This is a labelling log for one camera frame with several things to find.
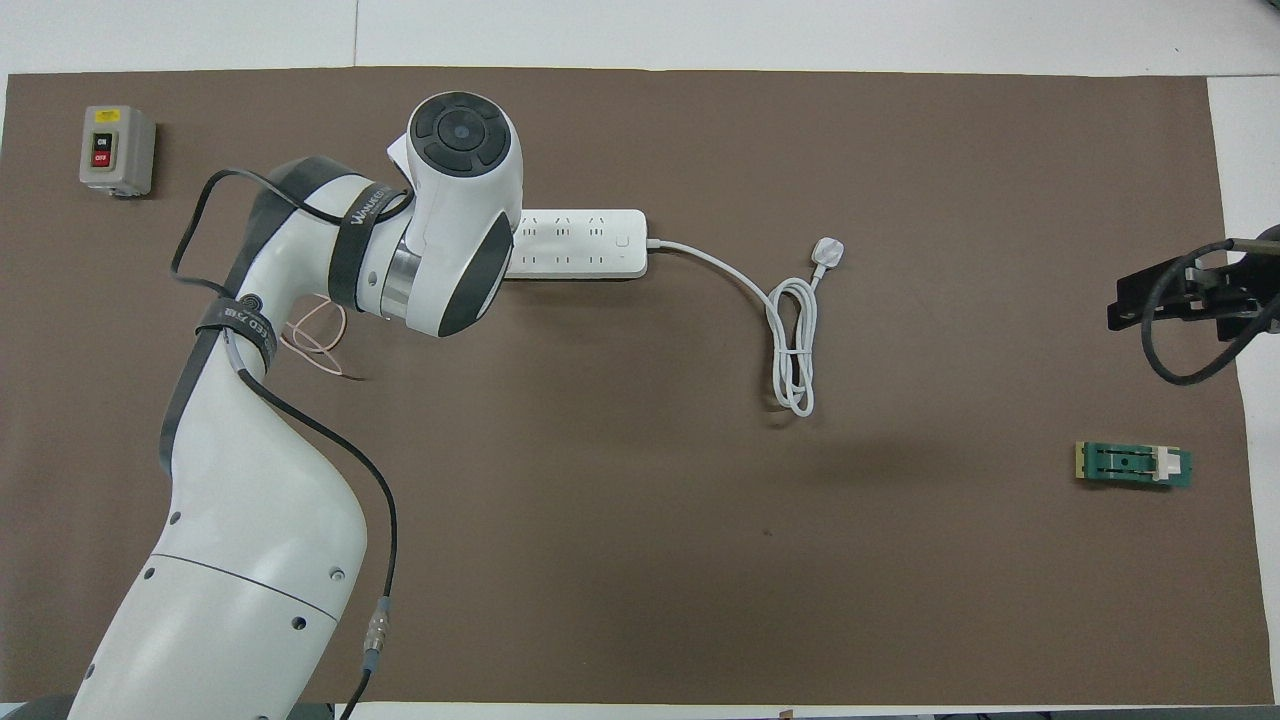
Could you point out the brown table mat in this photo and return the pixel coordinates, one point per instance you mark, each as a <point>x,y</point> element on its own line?
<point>700,580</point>

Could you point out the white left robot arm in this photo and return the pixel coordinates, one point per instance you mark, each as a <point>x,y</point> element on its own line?
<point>260,520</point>

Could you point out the white power strip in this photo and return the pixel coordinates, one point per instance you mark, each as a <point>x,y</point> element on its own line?
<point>590,245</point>

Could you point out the green circuit board module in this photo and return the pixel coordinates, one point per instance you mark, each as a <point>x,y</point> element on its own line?
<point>1130,467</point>

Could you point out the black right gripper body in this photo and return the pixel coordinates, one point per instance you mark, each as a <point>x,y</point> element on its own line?
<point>1245,290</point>

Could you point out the grey on-off switch box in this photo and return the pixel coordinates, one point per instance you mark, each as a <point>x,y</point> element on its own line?
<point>117,150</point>

